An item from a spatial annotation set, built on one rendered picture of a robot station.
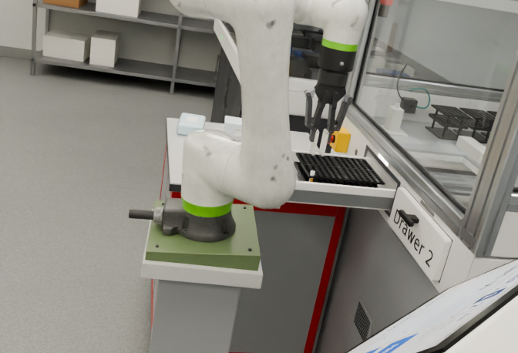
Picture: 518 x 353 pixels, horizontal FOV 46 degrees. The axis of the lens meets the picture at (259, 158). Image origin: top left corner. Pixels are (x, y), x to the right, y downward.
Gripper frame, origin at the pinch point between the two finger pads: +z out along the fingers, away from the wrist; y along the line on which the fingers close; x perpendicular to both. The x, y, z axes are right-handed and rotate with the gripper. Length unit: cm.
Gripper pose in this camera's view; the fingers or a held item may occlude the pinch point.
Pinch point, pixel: (318, 142)
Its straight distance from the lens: 164.7
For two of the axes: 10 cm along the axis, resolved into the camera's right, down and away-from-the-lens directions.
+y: -9.7, -0.9, -2.1
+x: 1.6, 3.8, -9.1
